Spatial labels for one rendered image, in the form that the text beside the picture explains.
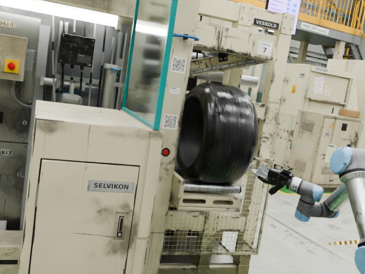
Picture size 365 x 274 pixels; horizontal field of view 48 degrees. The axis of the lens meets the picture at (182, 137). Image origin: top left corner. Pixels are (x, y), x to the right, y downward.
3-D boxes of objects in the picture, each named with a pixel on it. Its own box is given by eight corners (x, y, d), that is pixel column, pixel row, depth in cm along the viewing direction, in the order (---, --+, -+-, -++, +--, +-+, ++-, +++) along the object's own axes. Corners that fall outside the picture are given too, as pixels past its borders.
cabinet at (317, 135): (308, 193, 646) (324, 113, 629) (283, 182, 696) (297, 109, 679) (348, 193, 689) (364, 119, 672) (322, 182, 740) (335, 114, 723)
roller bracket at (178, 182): (177, 198, 208) (180, 179, 207) (156, 176, 245) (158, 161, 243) (183, 198, 209) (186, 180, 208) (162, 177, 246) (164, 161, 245)
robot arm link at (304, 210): (318, 223, 204) (324, 204, 200) (298, 222, 201) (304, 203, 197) (309, 215, 211) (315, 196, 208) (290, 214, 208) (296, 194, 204)
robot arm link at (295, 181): (300, 189, 208) (295, 197, 201) (291, 185, 210) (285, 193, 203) (303, 176, 204) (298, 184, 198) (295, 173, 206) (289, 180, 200)
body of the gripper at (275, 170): (273, 162, 211) (296, 171, 205) (270, 176, 215) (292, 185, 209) (267, 169, 205) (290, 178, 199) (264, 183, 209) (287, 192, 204)
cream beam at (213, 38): (180, 43, 232) (184, 17, 230) (167, 44, 255) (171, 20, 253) (273, 61, 253) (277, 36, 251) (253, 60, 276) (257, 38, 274)
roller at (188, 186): (181, 188, 211) (181, 180, 213) (178, 191, 214) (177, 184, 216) (242, 191, 223) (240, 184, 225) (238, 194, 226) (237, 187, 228)
